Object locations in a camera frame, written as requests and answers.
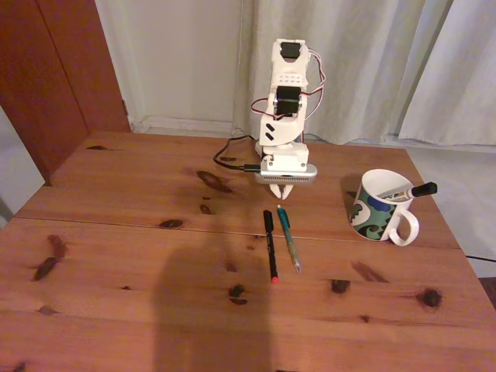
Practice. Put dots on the silver camera box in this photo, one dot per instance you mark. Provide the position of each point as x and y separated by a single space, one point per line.
286 176

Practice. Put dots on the brown wooden door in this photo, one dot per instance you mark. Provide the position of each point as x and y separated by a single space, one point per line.
46 77

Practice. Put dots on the white marker with black cap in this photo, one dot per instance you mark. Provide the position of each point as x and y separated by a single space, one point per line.
424 190

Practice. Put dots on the white mug with green pattern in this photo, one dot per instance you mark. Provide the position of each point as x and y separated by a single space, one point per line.
368 222

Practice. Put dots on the teal transparent pen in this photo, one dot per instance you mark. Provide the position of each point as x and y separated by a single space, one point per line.
288 238

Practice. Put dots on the black pen with red end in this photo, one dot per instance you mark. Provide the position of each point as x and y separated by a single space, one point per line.
270 248

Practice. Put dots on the cream white curtain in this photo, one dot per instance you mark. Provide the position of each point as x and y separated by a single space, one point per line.
348 58
465 77

